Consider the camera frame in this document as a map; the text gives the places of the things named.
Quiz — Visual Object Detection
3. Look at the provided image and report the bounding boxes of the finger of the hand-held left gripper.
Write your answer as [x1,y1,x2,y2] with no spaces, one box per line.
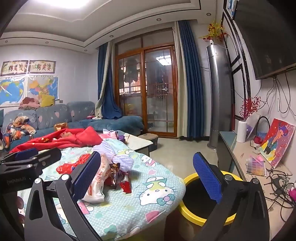
[0,148,40,163]
[0,148,62,178]

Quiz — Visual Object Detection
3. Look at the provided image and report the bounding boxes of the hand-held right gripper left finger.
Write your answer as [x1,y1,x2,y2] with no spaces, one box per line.
[24,151,103,241]

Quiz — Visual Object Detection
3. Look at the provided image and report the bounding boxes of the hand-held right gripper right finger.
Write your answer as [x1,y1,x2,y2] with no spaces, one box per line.
[192,152,270,241]

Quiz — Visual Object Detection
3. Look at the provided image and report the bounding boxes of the red foil wrapper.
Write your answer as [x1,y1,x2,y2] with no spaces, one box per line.
[56,154,92,174]

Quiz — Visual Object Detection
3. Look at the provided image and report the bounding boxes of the brown chocolate bar wrapper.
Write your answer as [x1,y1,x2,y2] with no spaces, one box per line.
[104,162,122,187]

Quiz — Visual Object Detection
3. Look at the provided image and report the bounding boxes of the white twisted plastic bag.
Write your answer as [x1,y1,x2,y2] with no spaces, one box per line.
[92,140,136,173]

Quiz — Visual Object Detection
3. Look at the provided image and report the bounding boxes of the black bin with yellow rim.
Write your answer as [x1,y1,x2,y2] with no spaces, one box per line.
[178,170,244,226]

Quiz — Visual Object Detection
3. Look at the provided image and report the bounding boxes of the red snack packet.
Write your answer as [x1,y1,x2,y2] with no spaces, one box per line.
[118,171,132,194]

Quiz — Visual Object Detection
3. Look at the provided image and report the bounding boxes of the person's left hand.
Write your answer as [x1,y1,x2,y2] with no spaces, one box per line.
[15,195,26,224]

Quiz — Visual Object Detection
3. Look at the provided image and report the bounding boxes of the red padded cloth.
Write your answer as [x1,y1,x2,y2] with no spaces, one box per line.
[9,126,103,154]

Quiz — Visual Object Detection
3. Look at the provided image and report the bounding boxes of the orange patterned cloth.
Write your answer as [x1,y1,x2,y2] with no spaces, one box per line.
[5,116,37,141]

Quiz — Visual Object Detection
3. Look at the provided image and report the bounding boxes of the blue heart patterned sofa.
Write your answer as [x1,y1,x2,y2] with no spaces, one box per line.
[0,101,144,149]

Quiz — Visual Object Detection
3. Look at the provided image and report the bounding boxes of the pink garment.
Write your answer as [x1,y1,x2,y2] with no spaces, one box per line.
[102,130,126,142]

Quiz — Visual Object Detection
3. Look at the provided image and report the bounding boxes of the clear bead organizer box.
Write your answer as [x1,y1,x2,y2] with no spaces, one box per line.
[246,155,266,176]

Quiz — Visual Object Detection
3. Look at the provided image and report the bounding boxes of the pile of pink clothes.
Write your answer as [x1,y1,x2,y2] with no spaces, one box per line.
[19,97,41,110]

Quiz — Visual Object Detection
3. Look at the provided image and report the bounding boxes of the yellow pillow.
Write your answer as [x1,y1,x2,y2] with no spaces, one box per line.
[40,94,56,107]

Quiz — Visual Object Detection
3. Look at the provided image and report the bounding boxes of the cartoon cat printed blanket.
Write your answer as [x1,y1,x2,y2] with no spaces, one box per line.
[17,137,186,241]

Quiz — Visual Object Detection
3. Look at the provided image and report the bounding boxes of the white ribbed vase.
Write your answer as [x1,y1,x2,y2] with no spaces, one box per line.
[237,120,248,143]

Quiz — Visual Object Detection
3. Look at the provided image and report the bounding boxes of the marble top coffee table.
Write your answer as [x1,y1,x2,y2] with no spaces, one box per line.
[124,133,154,158]

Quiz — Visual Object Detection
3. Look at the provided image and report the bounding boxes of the world map poster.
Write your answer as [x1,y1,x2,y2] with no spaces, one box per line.
[0,77,25,107]

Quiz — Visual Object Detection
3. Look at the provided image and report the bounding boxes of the small dark stool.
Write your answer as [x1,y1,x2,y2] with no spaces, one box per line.
[137,133,159,151]

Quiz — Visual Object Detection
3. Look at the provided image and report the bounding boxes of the country map poster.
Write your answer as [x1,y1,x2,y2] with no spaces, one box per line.
[28,75,59,100]

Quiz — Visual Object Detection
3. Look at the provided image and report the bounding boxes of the white canvas board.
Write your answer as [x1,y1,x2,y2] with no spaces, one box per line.
[246,114,260,139]

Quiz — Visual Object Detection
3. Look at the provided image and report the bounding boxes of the colourful painting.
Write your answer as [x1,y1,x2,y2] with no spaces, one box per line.
[259,118,296,168]

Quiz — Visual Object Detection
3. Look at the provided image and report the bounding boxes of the red berry branches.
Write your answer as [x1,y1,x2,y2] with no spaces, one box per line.
[239,97,262,122]

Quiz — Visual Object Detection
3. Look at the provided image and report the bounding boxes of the small pink device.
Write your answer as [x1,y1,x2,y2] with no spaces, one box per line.
[287,183,296,200]

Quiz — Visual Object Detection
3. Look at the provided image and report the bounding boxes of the framed calligraphy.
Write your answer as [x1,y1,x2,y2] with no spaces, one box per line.
[0,60,28,76]
[28,60,56,74]

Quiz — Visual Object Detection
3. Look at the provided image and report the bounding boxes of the blue curtain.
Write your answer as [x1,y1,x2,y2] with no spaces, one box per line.
[173,20,212,139]
[95,42,123,120]

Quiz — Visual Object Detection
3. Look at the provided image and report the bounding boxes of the grey tower air conditioner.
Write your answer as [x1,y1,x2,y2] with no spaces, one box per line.
[206,44,234,149]

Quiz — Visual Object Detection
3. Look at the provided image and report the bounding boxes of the wooden sliding glass door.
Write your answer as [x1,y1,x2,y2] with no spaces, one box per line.
[114,28,178,137]

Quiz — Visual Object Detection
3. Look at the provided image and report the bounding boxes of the yellow artificial flowers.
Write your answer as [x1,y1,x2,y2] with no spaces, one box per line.
[199,20,226,43]

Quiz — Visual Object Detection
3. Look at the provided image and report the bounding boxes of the black handled flower basket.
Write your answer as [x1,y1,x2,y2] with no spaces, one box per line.
[253,116,271,149]

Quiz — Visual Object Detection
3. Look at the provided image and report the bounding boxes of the black cable tangle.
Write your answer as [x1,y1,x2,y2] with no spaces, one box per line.
[264,170,296,223]

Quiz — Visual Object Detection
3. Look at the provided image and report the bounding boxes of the hanging wall cables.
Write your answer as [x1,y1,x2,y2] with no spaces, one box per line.
[257,74,296,121]

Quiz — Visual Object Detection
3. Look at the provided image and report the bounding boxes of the wall mounted television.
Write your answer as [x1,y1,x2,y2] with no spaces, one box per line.
[232,0,296,80]

